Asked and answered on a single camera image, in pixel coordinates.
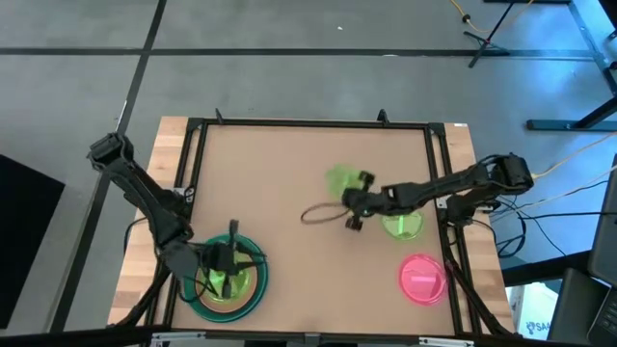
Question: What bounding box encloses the dark grey laptop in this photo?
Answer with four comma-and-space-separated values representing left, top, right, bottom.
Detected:
547, 267, 617, 347

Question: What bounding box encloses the white printed box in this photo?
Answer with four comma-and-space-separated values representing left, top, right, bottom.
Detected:
506, 282, 555, 341

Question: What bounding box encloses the pink transparent plate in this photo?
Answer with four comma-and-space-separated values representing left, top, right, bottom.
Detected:
397, 253, 449, 307

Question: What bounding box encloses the black aluminium table frame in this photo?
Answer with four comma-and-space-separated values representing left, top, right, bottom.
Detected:
144, 108, 512, 338

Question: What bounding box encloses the white cable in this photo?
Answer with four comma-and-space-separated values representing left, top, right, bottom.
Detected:
532, 132, 617, 178

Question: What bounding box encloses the yellow cable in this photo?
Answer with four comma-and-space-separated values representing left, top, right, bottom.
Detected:
449, 0, 534, 34

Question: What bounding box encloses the tan table mat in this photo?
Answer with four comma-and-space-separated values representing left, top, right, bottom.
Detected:
171, 123, 458, 337

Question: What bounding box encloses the black cable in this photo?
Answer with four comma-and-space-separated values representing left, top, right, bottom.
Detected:
494, 192, 617, 259

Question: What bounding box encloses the black floor mat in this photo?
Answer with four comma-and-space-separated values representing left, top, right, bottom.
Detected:
0, 153, 67, 330

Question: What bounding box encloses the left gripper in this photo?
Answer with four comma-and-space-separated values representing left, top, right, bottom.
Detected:
206, 219, 268, 300

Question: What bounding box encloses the green cup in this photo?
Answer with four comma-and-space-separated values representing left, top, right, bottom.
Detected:
325, 163, 363, 200

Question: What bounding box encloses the neon green transparent plate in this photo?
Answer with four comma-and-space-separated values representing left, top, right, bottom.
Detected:
194, 250, 255, 305
380, 210, 426, 242

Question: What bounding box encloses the silver metal bracket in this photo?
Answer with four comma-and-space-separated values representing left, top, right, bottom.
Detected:
148, 331, 195, 347
417, 335, 476, 347

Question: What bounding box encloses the black floor stand frame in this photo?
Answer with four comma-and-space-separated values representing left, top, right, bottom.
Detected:
524, 0, 617, 132

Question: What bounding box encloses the dark green plastic plate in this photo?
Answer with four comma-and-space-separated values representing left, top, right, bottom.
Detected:
182, 233, 270, 323

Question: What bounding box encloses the black tripod stand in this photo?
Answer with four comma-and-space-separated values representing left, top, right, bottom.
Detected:
463, 0, 512, 69

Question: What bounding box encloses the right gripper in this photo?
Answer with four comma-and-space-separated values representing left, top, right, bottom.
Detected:
341, 172, 389, 231

